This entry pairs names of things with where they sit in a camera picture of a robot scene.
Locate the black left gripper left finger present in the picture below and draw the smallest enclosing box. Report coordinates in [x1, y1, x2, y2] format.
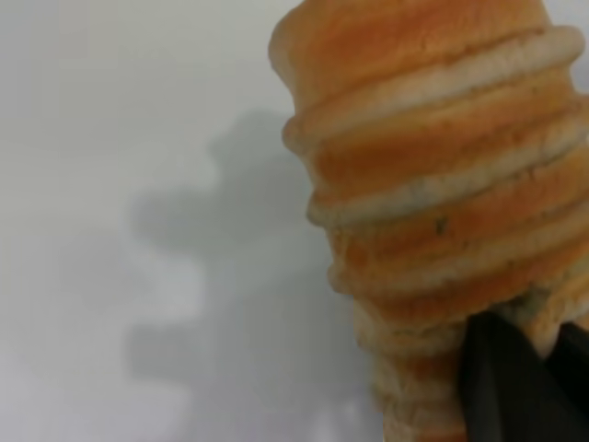
[462, 312, 581, 442]

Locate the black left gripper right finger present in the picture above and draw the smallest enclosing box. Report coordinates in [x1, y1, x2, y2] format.
[547, 321, 589, 442]

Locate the orange striped bread roll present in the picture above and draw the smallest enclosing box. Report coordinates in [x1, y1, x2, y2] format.
[268, 0, 589, 442]

